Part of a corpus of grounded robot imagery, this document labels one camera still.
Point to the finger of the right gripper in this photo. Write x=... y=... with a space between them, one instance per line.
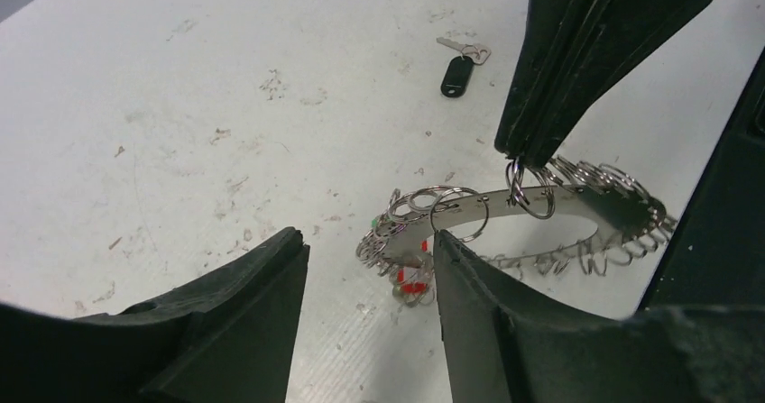
x=613 y=39
x=550 y=26

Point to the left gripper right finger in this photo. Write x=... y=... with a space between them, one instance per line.
x=507 y=342

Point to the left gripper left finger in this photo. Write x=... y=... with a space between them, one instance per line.
x=227 y=336

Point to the red tagged key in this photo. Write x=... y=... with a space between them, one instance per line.
x=415 y=286

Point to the metal key organizer disc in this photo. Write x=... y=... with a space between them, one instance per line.
x=578 y=217

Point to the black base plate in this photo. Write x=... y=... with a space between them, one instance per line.
x=716 y=255

